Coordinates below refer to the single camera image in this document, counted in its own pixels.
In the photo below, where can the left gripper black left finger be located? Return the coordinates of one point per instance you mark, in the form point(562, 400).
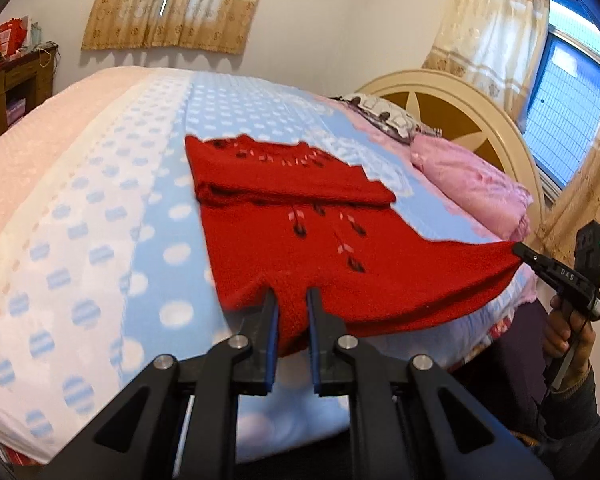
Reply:
point(177, 418)

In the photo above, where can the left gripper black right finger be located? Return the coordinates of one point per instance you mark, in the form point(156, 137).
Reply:
point(409, 419)

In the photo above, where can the red knitted sweater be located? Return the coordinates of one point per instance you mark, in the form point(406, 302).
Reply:
point(284, 218)

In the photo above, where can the person's right hand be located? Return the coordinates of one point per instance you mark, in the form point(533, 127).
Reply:
point(567, 329)

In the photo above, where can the pink folded quilt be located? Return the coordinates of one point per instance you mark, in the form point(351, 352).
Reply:
point(493, 198)

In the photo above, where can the side window with grille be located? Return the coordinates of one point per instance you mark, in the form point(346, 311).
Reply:
point(564, 107)

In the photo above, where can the blue polka dot bed sheet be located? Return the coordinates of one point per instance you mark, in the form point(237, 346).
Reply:
point(103, 264)

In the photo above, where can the cream wooden headboard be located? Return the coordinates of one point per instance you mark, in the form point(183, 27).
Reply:
point(468, 118)

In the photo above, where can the patterned white pillow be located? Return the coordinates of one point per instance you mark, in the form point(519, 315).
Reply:
point(389, 118)

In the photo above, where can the beige side window curtain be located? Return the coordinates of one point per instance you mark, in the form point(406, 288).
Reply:
point(496, 47)

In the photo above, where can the dark wooden desk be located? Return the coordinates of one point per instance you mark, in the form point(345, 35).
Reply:
point(26, 82)

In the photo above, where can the beige back window curtain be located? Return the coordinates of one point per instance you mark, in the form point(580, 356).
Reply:
point(217, 26)

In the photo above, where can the red gift bag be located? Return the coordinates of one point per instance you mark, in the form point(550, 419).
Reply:
point(13, 36)

